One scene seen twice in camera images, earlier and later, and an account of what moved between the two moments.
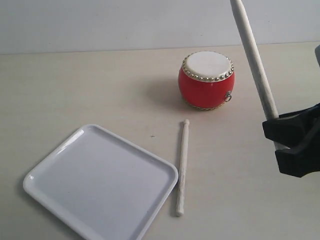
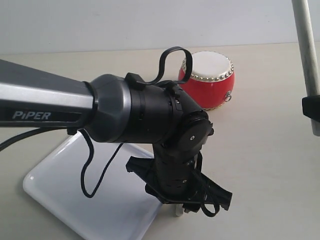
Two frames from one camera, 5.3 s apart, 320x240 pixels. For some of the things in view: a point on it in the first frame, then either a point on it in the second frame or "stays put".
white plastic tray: x=93 y=185 stays put
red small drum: x=206 y=81 stays put
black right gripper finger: x=292 y=130 -> x=311 y=107
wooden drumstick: x=271 y=103 -> x=310 y=69
